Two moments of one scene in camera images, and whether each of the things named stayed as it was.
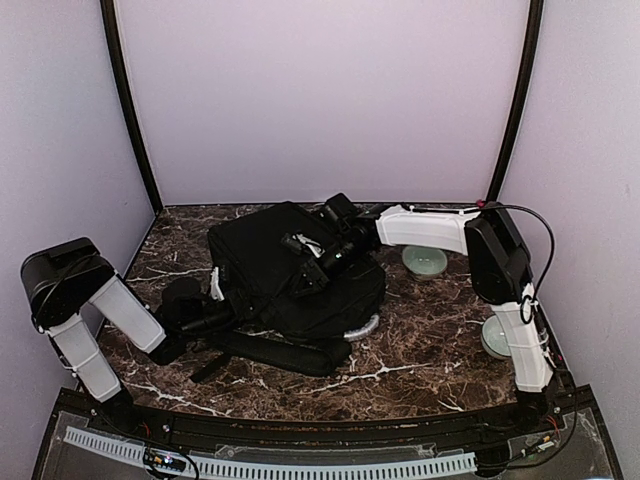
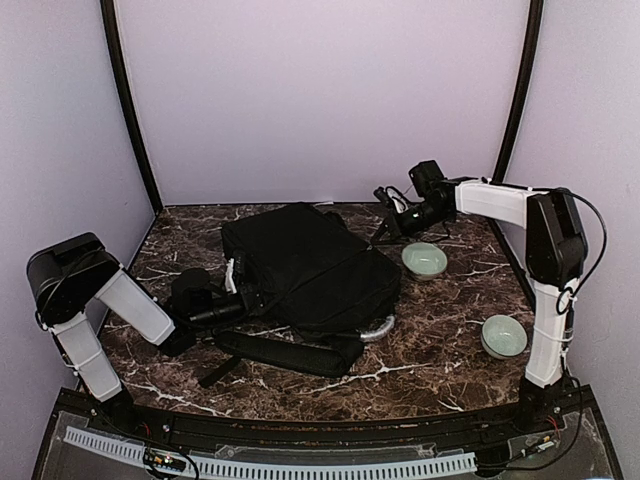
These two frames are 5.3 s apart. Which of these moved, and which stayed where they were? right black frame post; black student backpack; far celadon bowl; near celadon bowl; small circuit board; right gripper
Moved: right gripper; black student backpack
Stayed: right black frame post; small circuit board; far celadon bowl; near celadon bowl
